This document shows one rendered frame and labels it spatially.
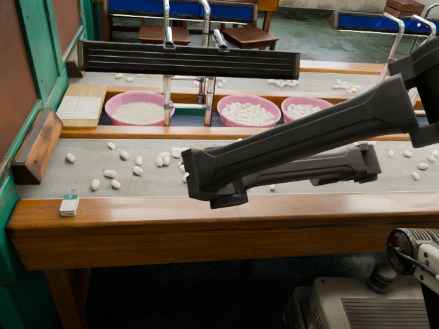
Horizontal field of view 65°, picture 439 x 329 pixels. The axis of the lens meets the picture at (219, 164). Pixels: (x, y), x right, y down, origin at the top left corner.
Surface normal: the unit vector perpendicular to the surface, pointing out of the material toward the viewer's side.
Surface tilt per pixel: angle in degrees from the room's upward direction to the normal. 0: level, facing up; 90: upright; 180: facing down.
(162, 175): 0
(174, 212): 0
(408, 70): 60
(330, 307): 0
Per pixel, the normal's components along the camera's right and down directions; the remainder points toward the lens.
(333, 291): 0.11, -0.79
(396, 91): -0.55, -0.07
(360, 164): 0.40, -0.27
